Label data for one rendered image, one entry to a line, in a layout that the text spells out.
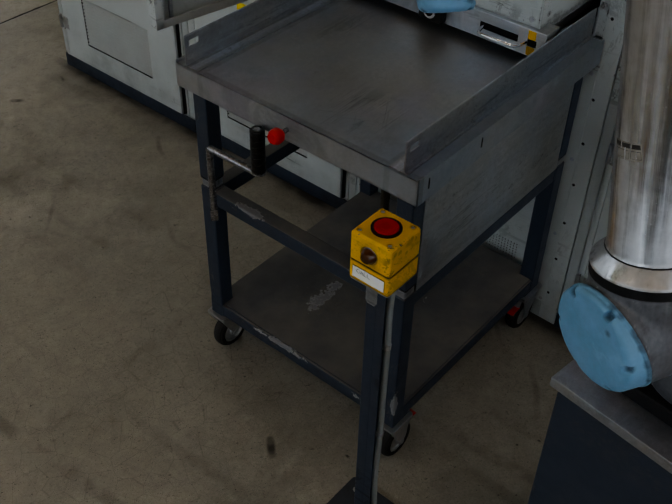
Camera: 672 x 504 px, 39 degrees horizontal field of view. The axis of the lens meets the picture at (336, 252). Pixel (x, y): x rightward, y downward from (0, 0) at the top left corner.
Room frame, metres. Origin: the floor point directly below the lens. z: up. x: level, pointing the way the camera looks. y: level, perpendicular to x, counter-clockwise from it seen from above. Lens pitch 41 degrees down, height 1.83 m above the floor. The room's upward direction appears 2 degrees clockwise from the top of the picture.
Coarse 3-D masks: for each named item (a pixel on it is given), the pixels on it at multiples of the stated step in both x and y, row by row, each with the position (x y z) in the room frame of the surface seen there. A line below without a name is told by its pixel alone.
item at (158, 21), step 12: (156, 0) 1.85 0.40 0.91; (168, 0) 1.88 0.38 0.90; (180, 0) 1.92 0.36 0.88; (192, 0) 1.94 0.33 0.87; (204, 0) 1.96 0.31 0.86; (216, 0) 1.98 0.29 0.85; (228, 0) 1.97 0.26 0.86; (240, 0) 1.99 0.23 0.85; (156, 12) 1.85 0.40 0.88; (168, 12) 1.90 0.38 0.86; (180, 12) 1.92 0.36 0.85; (192, 12) 1.90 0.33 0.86; (204, 12) 1.92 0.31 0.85; (156, 24) 1.85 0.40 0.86; (168, 24) 1.86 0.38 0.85
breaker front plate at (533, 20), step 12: (480, 0) 1.83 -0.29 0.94; (492, 0) 1.81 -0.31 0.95; (504, 0) 1.79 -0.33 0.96; (516, 0) 1.78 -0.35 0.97; (528, 0) 1.76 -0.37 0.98; (540, 0) 1.74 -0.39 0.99; (504, 12) 1.79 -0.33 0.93; (516, 12) 1.78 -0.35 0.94; (528, 12) 1.76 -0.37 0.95; (540, 12) 1.74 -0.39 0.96; (528, 24) 1.76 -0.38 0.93
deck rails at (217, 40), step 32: (256, 0) 1.85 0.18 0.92; (288, 0) 1.92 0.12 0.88; (320, 0) 1.99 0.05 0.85; (192, 32) 1.70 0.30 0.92; (224, 32) 1.77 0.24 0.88; (256, 32) 1.83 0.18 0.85; (576, 32) 1.80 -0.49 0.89; (192, 64) 1.69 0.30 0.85; (544, 64) 1.71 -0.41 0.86; (480, 96) 1.52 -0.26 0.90; (512, 96) 1.60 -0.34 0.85; (448, 128) 1.44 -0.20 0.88; (416, 160) 1.36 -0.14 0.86
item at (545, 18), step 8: (544, 0) 1.74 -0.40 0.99; (552, 0) 1.77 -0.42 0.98; (560, 0) 1.79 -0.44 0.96; (568, 0) 1.82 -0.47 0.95; (576, 0) 1.85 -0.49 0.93; (584, 0) 1.89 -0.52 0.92; (544, 8) 1.74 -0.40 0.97; (552, 8) 1.77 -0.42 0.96; (560, 8) 1.80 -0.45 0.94; (568, 8) 1.83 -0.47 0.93; (576, 8) 1.86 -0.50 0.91; (544, 16) 1.75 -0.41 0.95; (552, 16) 1.78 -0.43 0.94; (560, 16) 1.81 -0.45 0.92; (544, 24) 1.75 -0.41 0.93
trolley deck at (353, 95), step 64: (384, 0) 2.01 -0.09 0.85; (256, 64) 1.70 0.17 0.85; (320, 64) 1.71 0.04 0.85; (384, 64) 1.72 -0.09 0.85; (448, 64) 1.73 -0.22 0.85; (512, 64) 1.73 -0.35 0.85; (576, 64) 1.75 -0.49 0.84; (320, 128) 1.48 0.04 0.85; (384, 128) 1.48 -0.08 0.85; (512, 128) 1.56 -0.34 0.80
